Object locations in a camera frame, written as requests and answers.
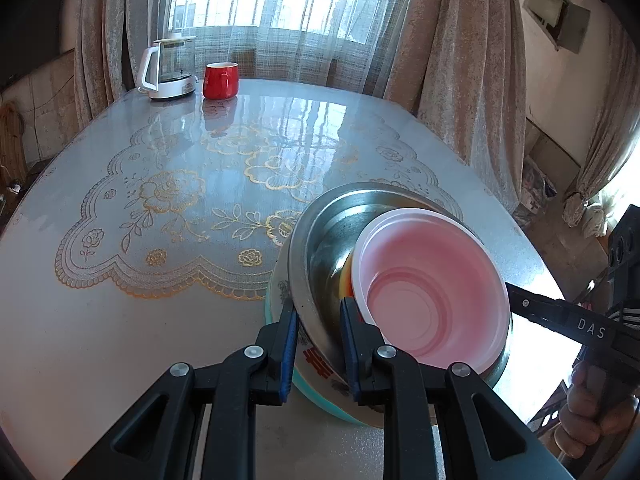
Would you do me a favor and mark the black flat television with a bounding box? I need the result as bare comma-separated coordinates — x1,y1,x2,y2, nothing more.
0,0,77,86

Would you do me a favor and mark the white dragon-patterned plate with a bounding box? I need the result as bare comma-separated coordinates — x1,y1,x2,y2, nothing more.
270,255,391,421

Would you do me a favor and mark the wooden chair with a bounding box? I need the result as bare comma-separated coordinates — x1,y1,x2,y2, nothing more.
232,50,342,87

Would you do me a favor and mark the patterned fabric bundle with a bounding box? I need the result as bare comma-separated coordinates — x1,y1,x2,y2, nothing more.
517,155,558,226

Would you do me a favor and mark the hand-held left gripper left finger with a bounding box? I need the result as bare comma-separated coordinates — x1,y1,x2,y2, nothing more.
65,302,301,480

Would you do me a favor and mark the beige curtain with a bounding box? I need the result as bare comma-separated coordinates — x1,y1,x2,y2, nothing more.
385,0,528,211
75,0,176,126
562,10,640,238

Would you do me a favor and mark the grey wall fuse box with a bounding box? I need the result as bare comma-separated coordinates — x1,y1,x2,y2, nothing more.
522,0,591,51

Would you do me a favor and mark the person's right forearm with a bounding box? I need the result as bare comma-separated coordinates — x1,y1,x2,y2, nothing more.
606,304,640,332

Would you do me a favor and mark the stainless steel bowl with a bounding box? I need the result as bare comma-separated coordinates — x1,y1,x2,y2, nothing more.
287,182,513,391

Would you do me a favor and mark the white sheer curtain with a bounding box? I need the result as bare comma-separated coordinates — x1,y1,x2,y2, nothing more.
165,0,416,106

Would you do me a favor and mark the person's right hand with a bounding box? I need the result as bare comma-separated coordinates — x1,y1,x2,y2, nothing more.
555,360,640,461

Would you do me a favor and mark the white glass kettle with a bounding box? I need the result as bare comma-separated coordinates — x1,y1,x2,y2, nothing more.
137,35,198,101

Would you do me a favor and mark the red mug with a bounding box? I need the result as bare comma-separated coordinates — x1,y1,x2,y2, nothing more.
202,61,240,101

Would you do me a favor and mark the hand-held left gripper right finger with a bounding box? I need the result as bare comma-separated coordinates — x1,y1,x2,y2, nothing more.
340,297,576,480

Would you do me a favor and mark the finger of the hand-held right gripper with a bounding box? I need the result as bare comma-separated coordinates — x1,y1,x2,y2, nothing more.
505,282,622,357

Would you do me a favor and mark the red plastic bowl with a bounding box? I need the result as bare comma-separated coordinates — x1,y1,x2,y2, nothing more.
351,208,511,367

